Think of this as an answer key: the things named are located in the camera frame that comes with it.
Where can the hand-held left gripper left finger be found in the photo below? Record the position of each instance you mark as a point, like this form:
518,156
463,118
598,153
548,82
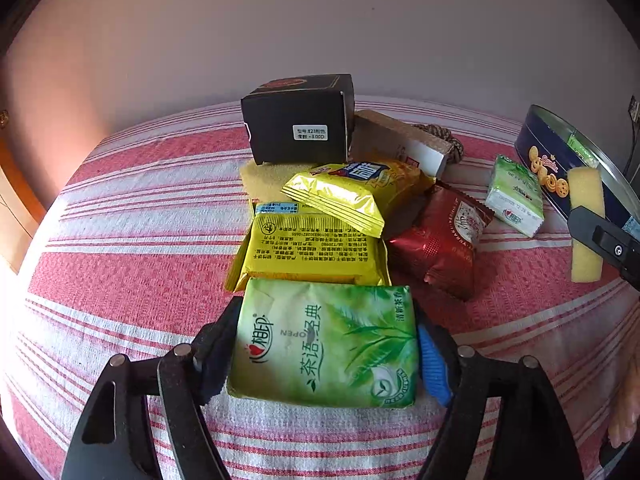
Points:
217,360

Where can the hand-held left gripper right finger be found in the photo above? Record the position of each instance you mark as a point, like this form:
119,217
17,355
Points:
435,362

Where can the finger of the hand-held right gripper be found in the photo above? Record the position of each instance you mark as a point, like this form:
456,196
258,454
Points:
605,242

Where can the yellow sponge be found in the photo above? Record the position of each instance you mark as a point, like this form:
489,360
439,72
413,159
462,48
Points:
260,180
585,190

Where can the green snack box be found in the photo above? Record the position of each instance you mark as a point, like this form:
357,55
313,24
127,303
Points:
582,149

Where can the small green tissue packet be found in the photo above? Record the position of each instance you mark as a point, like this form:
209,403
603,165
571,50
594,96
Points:
515,195

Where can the large green tissue packet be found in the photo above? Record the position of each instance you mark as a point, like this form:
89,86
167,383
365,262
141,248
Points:
320,345

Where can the blue round cookie tin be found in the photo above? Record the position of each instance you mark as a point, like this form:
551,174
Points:
542,152

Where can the red snack packet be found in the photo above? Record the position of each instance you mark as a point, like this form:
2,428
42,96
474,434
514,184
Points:
442,245

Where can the yellow snack packet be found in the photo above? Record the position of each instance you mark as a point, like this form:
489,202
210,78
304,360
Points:
345,190
310,250

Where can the person's right hand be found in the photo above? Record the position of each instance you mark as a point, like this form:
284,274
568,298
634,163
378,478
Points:
625,410

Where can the red white striped bed sheet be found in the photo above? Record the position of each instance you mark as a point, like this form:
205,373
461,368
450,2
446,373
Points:
125,240

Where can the brown cardboard box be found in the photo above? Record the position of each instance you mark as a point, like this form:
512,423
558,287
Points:
395,137

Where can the black cardboard box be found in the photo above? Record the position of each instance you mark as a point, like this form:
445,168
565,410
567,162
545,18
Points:
295,115

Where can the wooden door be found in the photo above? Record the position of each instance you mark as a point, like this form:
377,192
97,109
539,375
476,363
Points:
15,200

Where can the wall socket with plugs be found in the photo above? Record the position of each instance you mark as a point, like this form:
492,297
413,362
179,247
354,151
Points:
634,107

